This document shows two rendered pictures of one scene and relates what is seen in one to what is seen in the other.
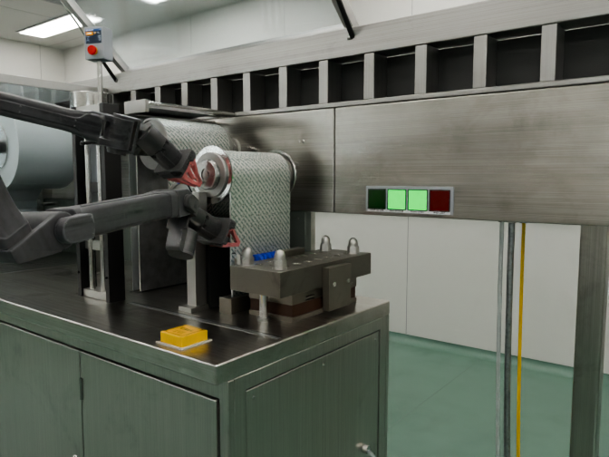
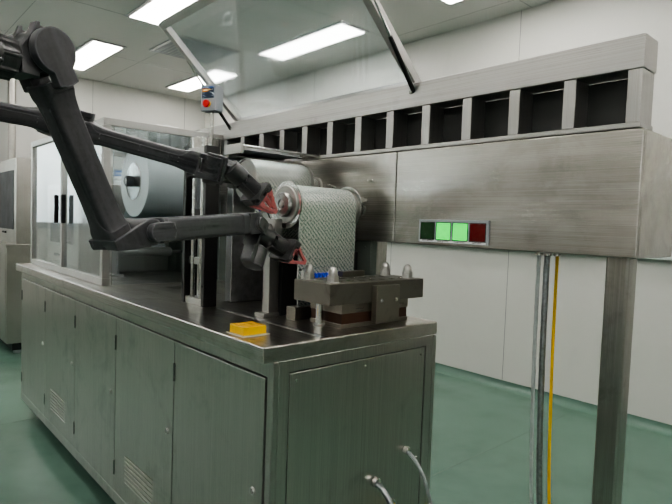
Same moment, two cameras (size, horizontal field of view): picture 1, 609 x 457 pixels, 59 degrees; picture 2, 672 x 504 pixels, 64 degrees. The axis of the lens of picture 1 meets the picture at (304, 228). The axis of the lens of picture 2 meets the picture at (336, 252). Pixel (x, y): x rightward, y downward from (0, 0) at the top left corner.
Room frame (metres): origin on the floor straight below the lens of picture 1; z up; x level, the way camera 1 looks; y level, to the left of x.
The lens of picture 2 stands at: (-0.24, -0.22, 1.20)
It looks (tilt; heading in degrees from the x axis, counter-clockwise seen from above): 3 degrees down; 10
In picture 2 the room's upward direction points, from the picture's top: 2 degrees clockwise
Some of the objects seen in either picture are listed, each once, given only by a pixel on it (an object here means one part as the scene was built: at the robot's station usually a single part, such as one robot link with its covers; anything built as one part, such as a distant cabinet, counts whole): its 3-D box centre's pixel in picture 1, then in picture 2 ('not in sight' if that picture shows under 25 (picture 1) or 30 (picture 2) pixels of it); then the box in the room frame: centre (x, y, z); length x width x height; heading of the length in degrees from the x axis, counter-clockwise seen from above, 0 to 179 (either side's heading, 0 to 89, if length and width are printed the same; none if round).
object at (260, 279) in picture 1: (305, 269); (361, 288); (1.41, 0.00, 1.00); 0.40 x 0.16 x 0.06; 142
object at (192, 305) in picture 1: (191, 251); (267, 267); (1.38, 0.29, 1.05); 0.06 x 0.05 x 0.31; 142
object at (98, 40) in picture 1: (97, 43); (210, 98); (1.75, 0.65, 1.66); 0.07 x 0.07 x 0.10; 76
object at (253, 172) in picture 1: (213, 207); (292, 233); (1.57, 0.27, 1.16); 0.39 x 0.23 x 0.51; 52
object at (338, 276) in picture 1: (338, 286); (386, 303); (1.36, -0.09, 0.97); 0.10 x 0.03 x 0.11; 142
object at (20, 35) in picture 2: not in sight; (32, 52); (0.59, 0.47, 1.47); 0.10 x 0.05 x 0.09; 163
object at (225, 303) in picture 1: (263, 296); (326, 309); (1.45, 0.11, 0.92); 0.28 x 0.04 x 0.04; 142
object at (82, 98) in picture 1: (91, 102); (206, 146); (1.91, 0.74, 1.50); 0.14 x 0.14 x 0.06
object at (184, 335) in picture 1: (184, 335); (248, 328); (1.11, 0.25, 0.91); 0.07 x 0.07 x 0.02; 52
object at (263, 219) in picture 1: (261, 227); (327, 250); (1.45, 0.12, 1.11); 0.23 x 0.01 x 0.18; 142
